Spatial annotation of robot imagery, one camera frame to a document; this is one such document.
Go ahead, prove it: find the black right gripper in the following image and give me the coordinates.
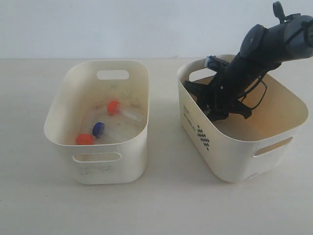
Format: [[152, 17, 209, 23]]
[[183, 55, 266, 122]]

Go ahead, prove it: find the cream plastic bin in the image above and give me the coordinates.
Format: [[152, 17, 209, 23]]
[[44, 60, 150, 185], [177, 59, 309, 183]]

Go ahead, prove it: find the orange-capped tube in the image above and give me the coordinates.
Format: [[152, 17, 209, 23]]
[[75, 133, 94, 145], [107, 100, 143, 122]]

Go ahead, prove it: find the blue-capped tube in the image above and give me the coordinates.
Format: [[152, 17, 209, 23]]
[[92, 122, 113, 138]]

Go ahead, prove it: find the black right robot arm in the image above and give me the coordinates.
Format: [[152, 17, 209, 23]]
[[183, 1, 313, 122]]

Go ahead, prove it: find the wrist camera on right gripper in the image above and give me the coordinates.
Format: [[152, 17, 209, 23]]
[[204, 55, 229, 73]]

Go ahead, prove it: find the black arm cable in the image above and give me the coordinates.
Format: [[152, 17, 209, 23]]
[[236, 77, 268, 110]]

